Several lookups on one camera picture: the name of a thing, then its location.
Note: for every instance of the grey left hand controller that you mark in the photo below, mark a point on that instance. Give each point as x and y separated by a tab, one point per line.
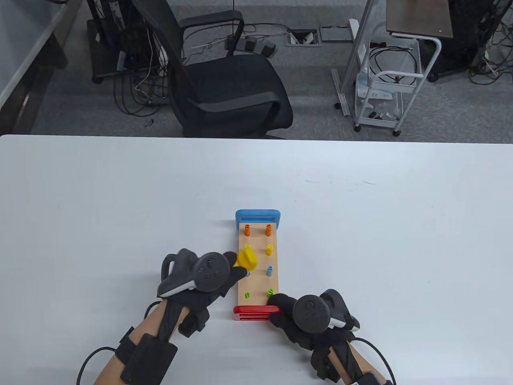
208	272

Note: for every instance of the open floor outlet box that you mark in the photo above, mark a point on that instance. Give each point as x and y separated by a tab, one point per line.
303	38

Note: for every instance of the black left wrist sensor box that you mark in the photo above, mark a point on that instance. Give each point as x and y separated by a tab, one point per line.
150	361

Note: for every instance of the black power strip with adapters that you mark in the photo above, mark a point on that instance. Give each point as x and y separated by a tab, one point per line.
256	45

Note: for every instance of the grey right hand controller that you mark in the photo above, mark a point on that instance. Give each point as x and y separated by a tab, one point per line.
310	315

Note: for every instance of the brown side tabletop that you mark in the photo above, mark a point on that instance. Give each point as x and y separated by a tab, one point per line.
419	18

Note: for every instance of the white rolling cart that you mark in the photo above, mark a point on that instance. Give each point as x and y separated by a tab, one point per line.
378	120

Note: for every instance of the person's right forearm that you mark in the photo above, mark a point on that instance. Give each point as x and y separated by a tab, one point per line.
366	361

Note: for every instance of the rainbow hammer bench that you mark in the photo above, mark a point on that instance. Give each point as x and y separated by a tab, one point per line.
260	282

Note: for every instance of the yellow toy hammer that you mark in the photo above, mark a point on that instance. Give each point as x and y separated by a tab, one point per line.
247	258

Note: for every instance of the wooden plank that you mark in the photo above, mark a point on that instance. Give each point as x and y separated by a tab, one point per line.
247	230

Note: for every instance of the aluminium frame stand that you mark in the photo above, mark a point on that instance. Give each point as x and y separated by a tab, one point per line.
356	52

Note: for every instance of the grey floor cover plate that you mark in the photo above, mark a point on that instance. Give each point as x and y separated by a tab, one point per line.
336	34

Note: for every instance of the grey hand controller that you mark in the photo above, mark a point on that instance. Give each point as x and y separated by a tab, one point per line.
208	272
310	315

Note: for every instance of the person's left hand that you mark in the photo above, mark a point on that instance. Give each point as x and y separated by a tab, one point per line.
200	304

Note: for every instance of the black equipment rack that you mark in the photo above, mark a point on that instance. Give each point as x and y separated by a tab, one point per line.
112	44

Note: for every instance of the grey desk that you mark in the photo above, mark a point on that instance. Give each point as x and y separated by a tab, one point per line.
24	44

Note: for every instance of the person's right hand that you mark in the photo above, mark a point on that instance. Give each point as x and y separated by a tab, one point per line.
284	317

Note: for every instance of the person's left forearm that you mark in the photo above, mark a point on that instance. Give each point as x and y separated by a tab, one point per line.
140	329

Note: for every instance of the black office chair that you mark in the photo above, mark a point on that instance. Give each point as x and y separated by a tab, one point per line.
228	88

